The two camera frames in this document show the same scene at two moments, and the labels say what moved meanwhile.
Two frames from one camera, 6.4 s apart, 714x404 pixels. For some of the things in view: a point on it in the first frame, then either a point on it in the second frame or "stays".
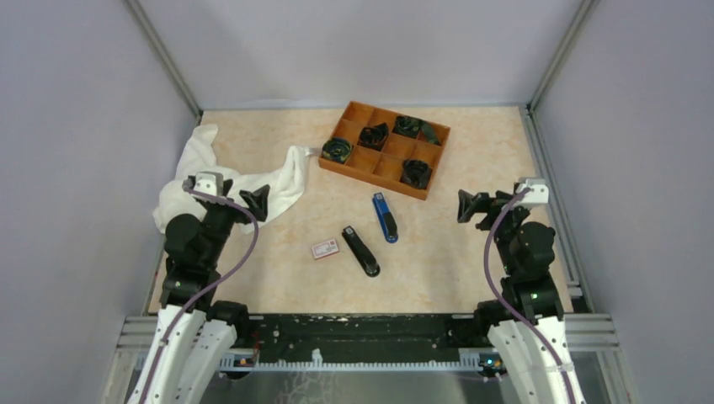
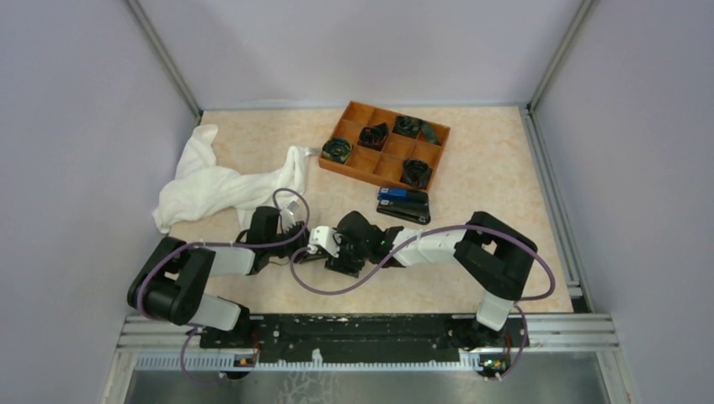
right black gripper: [482, 203] -> [340, 264]
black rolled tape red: [374, 137] stays
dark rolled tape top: [411, 127] stays
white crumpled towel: [200, 166] stays
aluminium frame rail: [588, 332] stays
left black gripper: [256, 201] -> [302, 241]
